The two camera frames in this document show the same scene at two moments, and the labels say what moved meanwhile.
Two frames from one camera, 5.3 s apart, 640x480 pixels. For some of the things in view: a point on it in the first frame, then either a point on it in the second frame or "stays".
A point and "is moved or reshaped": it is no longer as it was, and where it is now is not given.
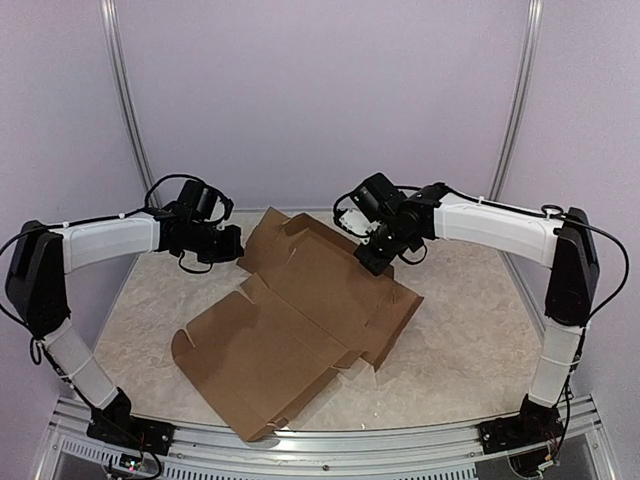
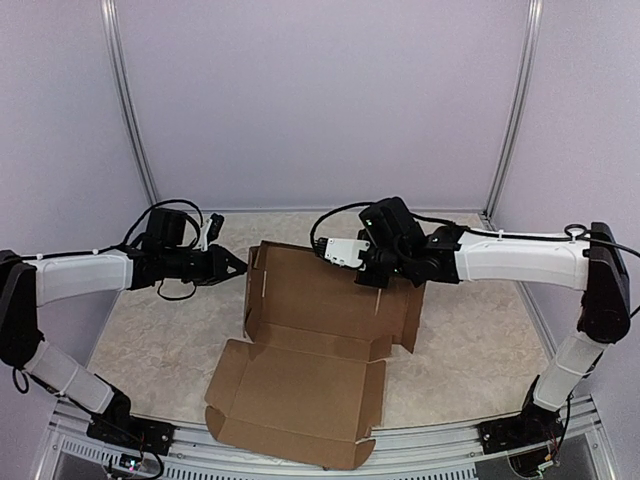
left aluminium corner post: [108, 11] stays
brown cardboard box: [314, 308] is moved or reshaped
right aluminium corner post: [531, 45] stays
